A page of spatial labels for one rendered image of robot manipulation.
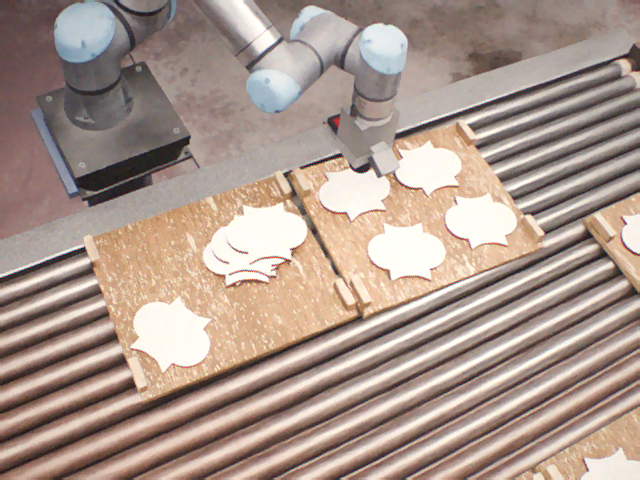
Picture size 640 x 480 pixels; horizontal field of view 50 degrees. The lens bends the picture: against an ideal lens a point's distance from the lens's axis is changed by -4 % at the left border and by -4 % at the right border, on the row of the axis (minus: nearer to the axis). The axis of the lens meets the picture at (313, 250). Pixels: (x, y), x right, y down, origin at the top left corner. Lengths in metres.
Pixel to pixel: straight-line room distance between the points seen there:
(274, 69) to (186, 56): 2.02
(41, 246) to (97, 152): 0.23
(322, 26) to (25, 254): 0.70
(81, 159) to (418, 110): 0.75
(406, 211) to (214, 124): 1.50
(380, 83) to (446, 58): 2.07
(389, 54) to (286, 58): 0.16
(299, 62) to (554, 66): 0.92
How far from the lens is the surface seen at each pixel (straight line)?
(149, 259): 1.34
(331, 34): 1.17
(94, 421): 1.25
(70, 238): 1.43
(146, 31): 1.50
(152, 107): 1.57
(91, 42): 1.41
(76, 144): 1.52
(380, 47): 1.12
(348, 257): 1.35
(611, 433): 1.34
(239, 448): 1.20
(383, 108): 1.20
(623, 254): 1.54
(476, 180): 1.52
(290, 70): 1.09
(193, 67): 3.04
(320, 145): 1.53
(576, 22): 3.67
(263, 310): 1.28
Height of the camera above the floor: 2.07
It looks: 57 degrees down
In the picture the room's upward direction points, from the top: 8 degrees clockwise
